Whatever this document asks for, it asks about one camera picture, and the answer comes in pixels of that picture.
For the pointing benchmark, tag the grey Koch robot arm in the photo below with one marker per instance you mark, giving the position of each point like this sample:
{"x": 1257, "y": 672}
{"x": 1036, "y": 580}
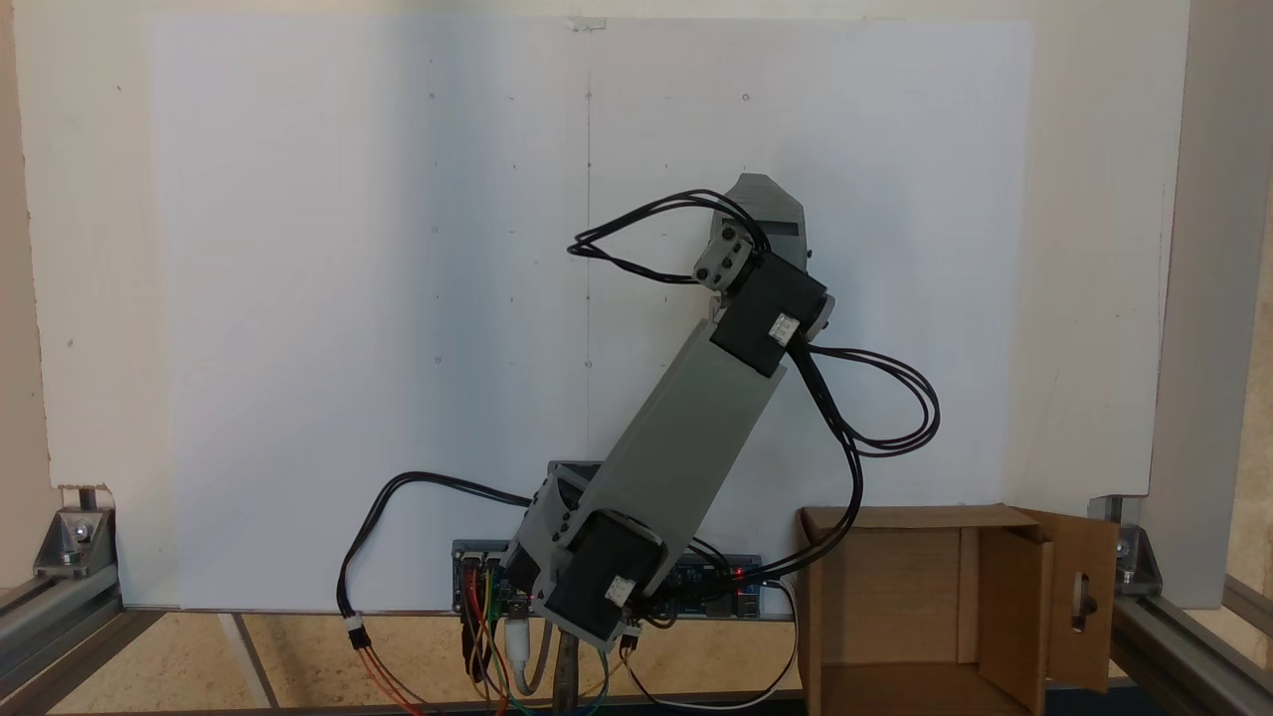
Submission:
{"x": 686, "y": 428}

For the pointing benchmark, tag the clear tape strip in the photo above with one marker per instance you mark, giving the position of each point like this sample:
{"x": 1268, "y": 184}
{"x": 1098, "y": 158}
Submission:
{"x": 585, "y": 23}

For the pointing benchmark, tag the blue circuit board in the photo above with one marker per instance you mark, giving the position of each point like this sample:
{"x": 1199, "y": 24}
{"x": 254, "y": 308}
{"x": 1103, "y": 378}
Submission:
{"x": 696, "y": 580}

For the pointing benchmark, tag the brown cardboard box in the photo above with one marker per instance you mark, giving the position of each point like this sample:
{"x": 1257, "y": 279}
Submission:
{"x": 895, "y": 607}

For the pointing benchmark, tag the large white paper sheet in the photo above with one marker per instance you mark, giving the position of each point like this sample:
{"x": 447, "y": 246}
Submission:
{"x": 298, "y": 298}

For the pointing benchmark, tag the metal corner bracket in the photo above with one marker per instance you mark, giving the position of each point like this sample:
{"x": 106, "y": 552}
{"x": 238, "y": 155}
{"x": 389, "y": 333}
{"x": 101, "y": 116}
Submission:
{"x": 72, "y": 542}
{"x": 1134, "y": 562}

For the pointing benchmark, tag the aluminium frame rail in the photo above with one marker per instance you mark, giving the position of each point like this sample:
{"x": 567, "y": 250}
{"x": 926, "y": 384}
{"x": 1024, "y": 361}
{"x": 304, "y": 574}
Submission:
{"x": 1193, "y": 646}
{"x": 50, "y": 622}

